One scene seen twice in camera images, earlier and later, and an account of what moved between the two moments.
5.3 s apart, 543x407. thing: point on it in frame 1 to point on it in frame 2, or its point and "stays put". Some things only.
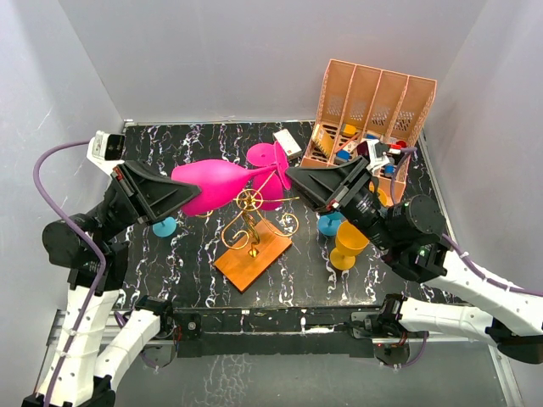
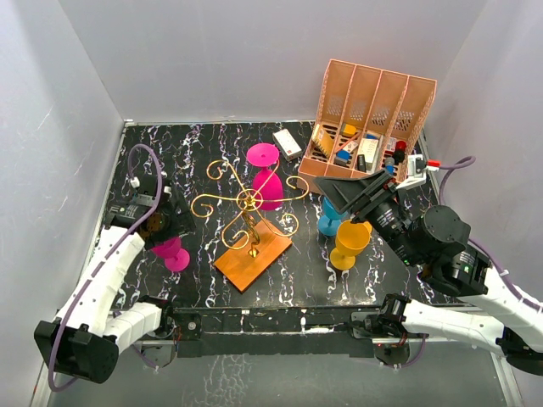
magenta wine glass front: x=221 y=181 to x=177 y=259
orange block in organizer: x=349 y=130 stays put
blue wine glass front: x=328 y=224 stays put
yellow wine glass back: x=349 y=242 stays put
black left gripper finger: x=155 y=196 to x=181 y=221
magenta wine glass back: x=269 y=184 stays put
